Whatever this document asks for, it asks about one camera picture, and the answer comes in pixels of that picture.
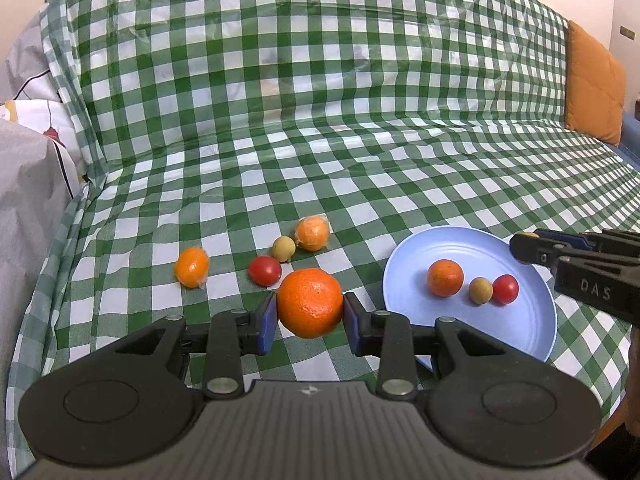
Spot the light blue plate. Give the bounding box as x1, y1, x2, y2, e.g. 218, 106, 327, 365
382, 226, 558, 371

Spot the plastic-wrapped orange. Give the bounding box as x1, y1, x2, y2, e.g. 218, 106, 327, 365
294, 215, 332, 253
174, 246, 210, 289

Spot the grey cloth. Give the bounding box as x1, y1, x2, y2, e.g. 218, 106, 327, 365
0, 120, 76, 361

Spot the red tomato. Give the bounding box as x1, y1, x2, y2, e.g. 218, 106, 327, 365
248, 255, 283, 287
492, 274, 520, 305

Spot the blue sofa armrest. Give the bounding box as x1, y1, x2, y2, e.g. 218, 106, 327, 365
616, 112, 640, 168

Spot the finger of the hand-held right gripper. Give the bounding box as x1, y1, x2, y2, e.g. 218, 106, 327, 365
510, 234, 568, 267
533, 228, 640, 260

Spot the small yellow fruit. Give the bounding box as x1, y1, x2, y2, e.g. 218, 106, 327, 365
468, 277, 494, 306
271, 236, 296, 262

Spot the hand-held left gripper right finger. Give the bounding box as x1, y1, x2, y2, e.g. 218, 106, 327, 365
344, 292, 506, 401

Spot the white printed pillow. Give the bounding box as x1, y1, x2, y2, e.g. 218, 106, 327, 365
0, 10, 88, 198

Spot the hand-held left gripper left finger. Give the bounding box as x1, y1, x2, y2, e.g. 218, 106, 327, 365
115, 292, 278, 401

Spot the wooden frame edge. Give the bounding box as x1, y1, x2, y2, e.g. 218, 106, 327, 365
582, 400, 631, 466

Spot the green checkered cloth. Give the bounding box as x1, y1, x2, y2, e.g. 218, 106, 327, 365
10, 0, 640, 441

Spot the orange cushion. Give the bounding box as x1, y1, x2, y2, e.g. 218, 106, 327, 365
564, 21, 627, 147

